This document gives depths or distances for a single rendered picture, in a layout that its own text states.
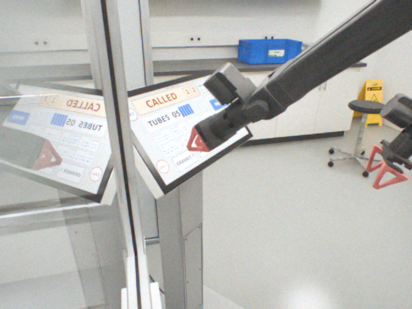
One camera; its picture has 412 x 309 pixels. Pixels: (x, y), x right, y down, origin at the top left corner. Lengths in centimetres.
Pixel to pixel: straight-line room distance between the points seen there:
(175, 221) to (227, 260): 91
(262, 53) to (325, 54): 292
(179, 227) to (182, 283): 30
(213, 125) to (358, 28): 34
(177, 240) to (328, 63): 90
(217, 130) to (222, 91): 9
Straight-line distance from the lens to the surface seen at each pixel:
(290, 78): 51
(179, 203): 110
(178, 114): 98
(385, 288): 212
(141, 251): 61
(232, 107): 62
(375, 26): 45
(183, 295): 142
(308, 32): 419
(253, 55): 335
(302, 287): 194
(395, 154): 87
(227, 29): 380
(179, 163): 89
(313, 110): 369
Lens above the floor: 140
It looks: 26 degrees down
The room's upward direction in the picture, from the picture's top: straight up
